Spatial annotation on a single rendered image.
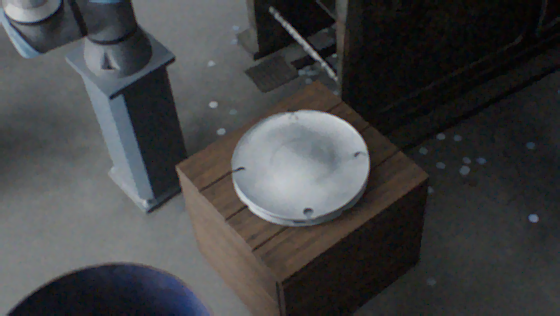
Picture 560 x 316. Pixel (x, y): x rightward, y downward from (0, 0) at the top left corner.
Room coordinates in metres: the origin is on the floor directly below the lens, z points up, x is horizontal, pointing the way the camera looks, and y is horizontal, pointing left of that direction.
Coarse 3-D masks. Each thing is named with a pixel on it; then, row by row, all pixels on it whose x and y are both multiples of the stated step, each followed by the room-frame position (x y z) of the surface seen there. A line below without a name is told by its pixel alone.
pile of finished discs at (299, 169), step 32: (256, 128) 1.17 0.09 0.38; (288, 128) 1.16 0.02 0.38; (320, 128) 1.15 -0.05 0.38; (352, 128) 1.14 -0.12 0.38; (256, 160) 1.08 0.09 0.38; (288, 160) 1.07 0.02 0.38; (320, 160) 1.06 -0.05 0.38; (352, 160) 1.06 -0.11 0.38; (256, 192) 0.99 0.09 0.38; (288, 192) 0.99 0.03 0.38; (320, 192) 0.98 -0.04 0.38; (352, 192) 0.98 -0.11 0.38; (288, 224) 0.92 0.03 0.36
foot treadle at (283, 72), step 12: (324, 48) 1.65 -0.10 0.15; (336, 48) 1.65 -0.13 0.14; (276, 60) 1.60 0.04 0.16; (300, 60) 1.61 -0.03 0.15; (312, 60) 1.60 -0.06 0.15; (252, 72) 1.56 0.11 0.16; (264, 72) 1.56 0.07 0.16; (276, 72) 1.55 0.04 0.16; (288, 72) 1.55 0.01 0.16; (264, 84) 1.51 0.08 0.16; (276, 84) 1.51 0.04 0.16
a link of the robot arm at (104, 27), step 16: (80, 0) 1.31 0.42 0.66; (96, 0) 1.30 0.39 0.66; (112, 0) 1.31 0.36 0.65; (128, 0) 1.35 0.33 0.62; (80, 16) 1.28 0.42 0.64; (96, 16) 1.29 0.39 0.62; (112, 16) 1.31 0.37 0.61; (128, 16) 1.33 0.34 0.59; (80, 32) 1.28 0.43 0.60; (96, 32) 1.30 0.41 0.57; (112, 32) 1.30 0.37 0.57
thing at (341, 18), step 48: (336, 0) 1.40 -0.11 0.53; (384, 0) 1.41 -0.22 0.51; (432, 0) 1.48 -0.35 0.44; (480, 0) 1.57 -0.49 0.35; (528, 0) 1.65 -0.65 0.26; (384, 48) 1.43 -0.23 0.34; (432, 48) 1.50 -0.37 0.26; (480, 48) 1.58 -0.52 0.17; (528, 48) 1.66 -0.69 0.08; (384, 96) 1.43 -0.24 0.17; (432, 96) 1.50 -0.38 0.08; (480, 96) 1.53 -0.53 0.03
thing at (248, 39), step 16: (256, 0) 1.78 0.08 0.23; (272, 0) 1.81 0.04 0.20; (288, 0) 1.83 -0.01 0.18; (304, 0) 1.87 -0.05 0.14; (256, 16) 1.78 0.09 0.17; (272, 16) 1.81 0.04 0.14; (288, 16) 1.83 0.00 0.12; (304, 16) 1.87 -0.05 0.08; (320, 16) 1.89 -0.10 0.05; (240, 32) 1.87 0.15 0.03; (256, 32) 1.78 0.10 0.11; (272, 32) 1.80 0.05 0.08; (288, 32) 1.83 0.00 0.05; (304, 32) 1.86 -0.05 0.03; (256, 48) 1.79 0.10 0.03; (272, 48) 1.80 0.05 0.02
